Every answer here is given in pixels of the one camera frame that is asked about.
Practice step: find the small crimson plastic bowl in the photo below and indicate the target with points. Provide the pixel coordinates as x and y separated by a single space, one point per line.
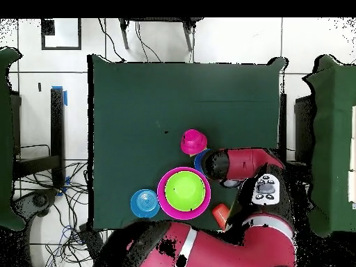
193 140

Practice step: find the dark blue plastic bowl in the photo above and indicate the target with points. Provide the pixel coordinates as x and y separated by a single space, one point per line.
198 162

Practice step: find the green plastic bowl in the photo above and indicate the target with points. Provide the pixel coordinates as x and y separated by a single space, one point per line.
185 192

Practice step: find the large pink plastic bowl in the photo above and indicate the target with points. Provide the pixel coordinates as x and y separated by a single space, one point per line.
162 205

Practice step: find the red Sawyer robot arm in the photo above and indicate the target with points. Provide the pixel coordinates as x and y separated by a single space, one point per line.
250 247

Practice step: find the dark green tablecloth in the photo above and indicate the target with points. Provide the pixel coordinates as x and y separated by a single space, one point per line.
139 97

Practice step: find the light blue plastic bowl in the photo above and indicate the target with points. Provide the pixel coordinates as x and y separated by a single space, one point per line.
143 204

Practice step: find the orange plastic cup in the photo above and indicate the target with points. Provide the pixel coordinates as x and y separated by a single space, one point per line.
221 215

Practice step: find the blue tape strip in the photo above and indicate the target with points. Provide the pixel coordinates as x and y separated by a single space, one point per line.
65 98

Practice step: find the stand with metal legs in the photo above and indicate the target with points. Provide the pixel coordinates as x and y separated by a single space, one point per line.
124 34

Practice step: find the black power brick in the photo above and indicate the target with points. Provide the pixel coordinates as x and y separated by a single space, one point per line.
90 239

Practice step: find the green cloth covered side table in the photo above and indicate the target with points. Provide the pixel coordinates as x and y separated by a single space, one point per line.
333 139
7 139

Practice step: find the black metal post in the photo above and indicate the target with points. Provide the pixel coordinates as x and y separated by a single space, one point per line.
283 125

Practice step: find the black metal frame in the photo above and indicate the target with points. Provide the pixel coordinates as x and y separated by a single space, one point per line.
57 125

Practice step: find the grey pedestal foot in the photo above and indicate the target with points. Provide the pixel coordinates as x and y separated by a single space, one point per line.
39 200

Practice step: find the black square floor frame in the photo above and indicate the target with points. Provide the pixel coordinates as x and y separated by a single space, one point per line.
61 48

